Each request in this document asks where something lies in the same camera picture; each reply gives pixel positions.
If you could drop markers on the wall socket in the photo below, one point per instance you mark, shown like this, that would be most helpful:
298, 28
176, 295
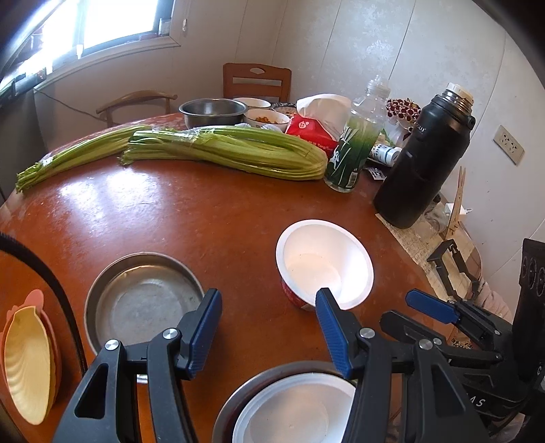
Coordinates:
509, 145

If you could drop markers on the red tissue pack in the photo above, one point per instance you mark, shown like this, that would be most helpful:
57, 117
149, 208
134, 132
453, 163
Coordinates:
311, 127

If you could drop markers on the clear glass jar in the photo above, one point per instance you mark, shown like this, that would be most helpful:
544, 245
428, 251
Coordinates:
434, 219

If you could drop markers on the pink animal-shaped plate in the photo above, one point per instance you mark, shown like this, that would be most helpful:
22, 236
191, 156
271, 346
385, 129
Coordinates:
34, 298

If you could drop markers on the clear bottle with green label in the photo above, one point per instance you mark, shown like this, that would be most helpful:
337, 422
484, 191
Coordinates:
349, 157

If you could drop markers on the steel basin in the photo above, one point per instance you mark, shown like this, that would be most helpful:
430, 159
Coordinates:
213, 110

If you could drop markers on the wooden chair with curved back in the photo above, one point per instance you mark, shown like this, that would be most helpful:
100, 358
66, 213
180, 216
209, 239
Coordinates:
140, 97

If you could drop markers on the small white bottle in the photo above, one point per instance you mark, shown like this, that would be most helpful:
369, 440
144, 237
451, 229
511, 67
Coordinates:
385, 153

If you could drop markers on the round steel plate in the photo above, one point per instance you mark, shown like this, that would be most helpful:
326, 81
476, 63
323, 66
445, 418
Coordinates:
140, 298

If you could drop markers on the wrapped celery bundle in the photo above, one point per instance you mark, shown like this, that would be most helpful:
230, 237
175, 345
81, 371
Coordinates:
234, 149

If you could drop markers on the red and white paper bowl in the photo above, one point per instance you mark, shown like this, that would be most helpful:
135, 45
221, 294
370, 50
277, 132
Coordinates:
323, 255
289, 413

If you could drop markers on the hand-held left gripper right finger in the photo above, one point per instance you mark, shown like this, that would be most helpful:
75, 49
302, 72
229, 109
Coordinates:
336, 336

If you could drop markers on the wooden chair with carved back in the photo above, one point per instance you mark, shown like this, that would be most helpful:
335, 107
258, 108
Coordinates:
232, 85

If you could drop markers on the stainless steel bowl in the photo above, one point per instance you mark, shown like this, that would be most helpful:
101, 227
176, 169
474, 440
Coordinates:
225, 409

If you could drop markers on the black thermos flask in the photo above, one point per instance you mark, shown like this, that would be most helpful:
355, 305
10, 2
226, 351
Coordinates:
421, 170

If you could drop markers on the black phone stand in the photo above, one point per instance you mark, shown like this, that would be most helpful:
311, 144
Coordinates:
443, 255

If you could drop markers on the white bowl with food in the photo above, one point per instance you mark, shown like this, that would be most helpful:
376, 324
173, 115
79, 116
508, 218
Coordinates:
266, 119

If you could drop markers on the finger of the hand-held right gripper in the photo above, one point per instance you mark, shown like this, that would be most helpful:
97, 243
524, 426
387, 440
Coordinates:
408, 326
430, 302

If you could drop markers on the red and white flower bunch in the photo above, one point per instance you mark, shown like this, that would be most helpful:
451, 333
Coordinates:
402, 110

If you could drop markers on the white ceramic bowl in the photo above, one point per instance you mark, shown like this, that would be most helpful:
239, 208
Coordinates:
253, 102

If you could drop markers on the window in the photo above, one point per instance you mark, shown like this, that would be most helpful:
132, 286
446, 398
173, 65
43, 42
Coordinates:
119, 17

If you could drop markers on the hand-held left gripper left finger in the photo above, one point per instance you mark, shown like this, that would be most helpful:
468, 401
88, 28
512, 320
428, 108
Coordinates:
204, 336

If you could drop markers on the yellow shell-shaped plate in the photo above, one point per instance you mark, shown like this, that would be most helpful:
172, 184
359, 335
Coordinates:
27, 366

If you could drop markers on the wooden clip stand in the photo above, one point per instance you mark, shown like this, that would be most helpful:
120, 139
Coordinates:
457, 200

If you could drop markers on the long celery bundle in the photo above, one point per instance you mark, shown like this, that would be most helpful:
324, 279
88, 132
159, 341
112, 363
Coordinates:
85, 149

